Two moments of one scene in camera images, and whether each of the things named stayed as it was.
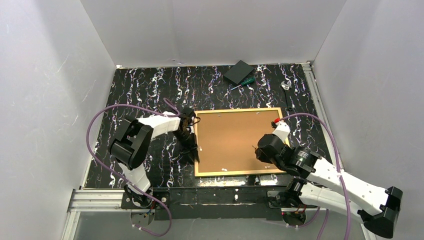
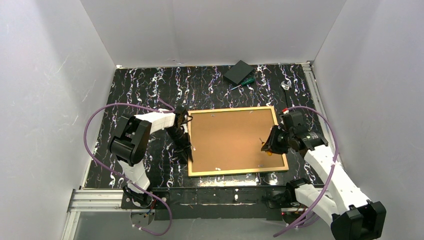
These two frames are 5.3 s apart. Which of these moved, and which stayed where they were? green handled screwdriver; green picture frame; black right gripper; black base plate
Moved: black right gripper
Stayed: green picture frame; green handled screwdriver; black base plate
